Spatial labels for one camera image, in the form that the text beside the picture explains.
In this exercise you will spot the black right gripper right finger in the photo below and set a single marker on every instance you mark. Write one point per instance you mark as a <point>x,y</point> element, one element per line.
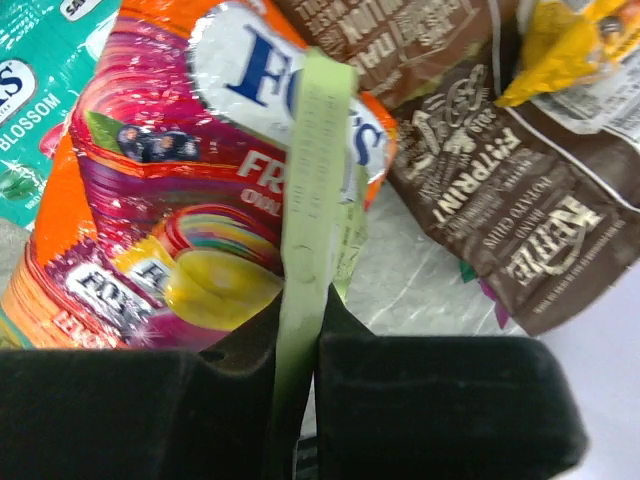
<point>440,407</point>

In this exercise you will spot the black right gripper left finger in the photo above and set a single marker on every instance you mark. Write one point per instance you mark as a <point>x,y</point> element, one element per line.
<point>142,414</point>

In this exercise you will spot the light green snack packet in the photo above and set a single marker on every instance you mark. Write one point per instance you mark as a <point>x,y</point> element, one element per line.
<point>317,174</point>

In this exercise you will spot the orange fox's candy bag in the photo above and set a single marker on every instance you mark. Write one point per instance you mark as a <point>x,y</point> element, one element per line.
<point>160,223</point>

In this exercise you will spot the brown chips bag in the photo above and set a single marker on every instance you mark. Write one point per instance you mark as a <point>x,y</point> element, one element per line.
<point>547,217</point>

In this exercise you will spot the green fox's candy bag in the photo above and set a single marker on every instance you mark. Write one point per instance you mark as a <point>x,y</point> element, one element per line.
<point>49,50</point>

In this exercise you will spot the yellow candy packet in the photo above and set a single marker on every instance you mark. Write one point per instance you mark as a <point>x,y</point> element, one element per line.
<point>579,64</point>

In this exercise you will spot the green chips bag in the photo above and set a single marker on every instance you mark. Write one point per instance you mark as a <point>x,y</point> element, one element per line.
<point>467,272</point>

